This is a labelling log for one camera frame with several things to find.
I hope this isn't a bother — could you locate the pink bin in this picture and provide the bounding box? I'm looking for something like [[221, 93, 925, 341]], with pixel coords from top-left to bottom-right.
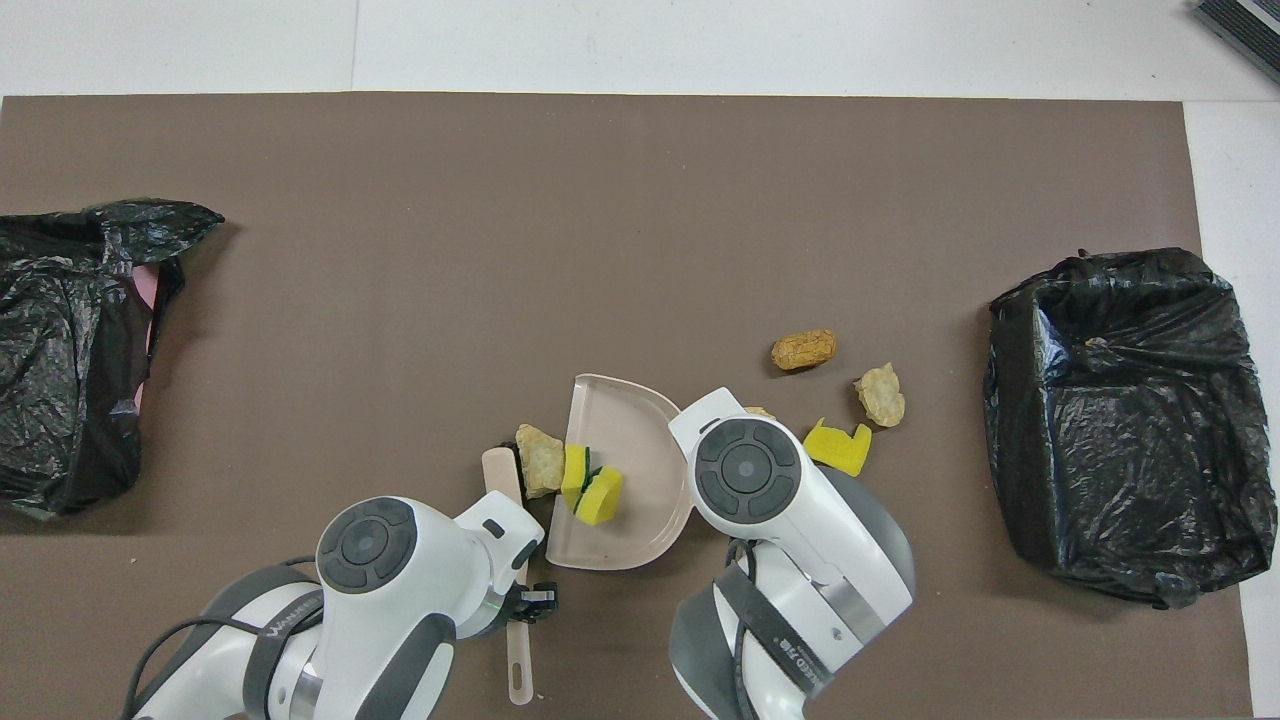
[[132, 262, 161, 413]]

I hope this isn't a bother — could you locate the yellow sponge with green pad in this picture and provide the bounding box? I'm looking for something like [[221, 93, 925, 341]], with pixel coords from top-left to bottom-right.
[[560, 444, 601, 512], [574, 466, 626, 528]]

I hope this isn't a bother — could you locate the yellow sponge piece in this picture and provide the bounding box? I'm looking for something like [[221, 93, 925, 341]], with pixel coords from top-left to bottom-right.
[[803, 418, 873, 478]]

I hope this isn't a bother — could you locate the black cable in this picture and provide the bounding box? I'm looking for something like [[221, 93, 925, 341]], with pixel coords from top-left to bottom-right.
[[120, 556, 327, 720]]

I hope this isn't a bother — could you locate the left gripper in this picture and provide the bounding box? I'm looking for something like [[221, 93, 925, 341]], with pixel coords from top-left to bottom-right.
[[503, 584, 558, 624]]

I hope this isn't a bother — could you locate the crumpled brown paper ball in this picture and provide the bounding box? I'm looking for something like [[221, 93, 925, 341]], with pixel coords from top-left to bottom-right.
[[854, 363, 907, 430], [515, 424, 567, 500]]

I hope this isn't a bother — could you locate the bin with black bag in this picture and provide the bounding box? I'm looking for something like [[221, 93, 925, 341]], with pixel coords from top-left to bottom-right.
[[983, 247, 1280, 610]]

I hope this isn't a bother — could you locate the beige dustpan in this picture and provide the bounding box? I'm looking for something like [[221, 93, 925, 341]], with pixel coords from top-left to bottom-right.
[[545, 374, 695, 572]]

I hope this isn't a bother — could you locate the brown cork piece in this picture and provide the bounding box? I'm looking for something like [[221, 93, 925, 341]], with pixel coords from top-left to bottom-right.
[[771, 329, 839, 373]]

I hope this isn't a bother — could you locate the black trash bag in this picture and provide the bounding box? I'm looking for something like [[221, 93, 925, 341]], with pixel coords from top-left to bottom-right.
[[0, 198, 226, 520]]

